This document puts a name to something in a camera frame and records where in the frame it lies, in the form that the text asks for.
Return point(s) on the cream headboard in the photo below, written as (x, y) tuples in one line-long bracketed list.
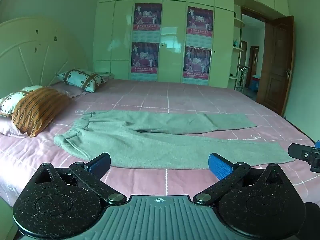
[(25, 55)]

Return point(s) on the grey pants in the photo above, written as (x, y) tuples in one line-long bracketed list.
[(150, 140)]

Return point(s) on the metal rack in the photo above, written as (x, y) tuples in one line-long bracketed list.
[(243, 77)]

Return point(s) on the brown hallway door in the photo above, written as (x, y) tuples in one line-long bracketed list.
[(254, 60)]

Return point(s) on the orange striped pillow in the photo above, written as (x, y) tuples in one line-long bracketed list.
[(37, 110)]

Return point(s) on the blue and red bin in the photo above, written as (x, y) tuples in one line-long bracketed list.
[(255, 83)]

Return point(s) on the wall poster with figures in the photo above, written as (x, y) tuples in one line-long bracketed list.
[(197, 62), (147, 17), (199, 22), (145, 57)]

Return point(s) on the pink pillow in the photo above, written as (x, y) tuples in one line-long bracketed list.
[(8, 127), (66, 90)]

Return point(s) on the teal heart-patterned pillow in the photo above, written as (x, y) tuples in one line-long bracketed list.
[(80, 78)]

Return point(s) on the brown wooden door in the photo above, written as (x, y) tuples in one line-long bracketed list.
[(275, 62)]

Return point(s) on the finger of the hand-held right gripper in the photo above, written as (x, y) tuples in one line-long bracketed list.
[(298, 151), (317, 144)]

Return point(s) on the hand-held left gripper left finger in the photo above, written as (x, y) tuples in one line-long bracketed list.
[(99, 165)]

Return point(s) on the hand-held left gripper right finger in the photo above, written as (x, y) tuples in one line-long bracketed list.
[(220, 166)]

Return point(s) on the white patterned pillow near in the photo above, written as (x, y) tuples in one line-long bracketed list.
[(10, 102)]

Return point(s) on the cream corner shelf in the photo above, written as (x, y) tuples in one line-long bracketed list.
[(238, 22)]

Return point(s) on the light folded cloth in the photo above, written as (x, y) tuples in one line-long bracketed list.
[(105, 75)]

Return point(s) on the cream glossy wardrobe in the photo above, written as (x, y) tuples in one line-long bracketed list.
[(172, 30)]

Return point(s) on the bed with pink checked sheet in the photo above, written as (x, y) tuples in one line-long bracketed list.
[(175, 97)]

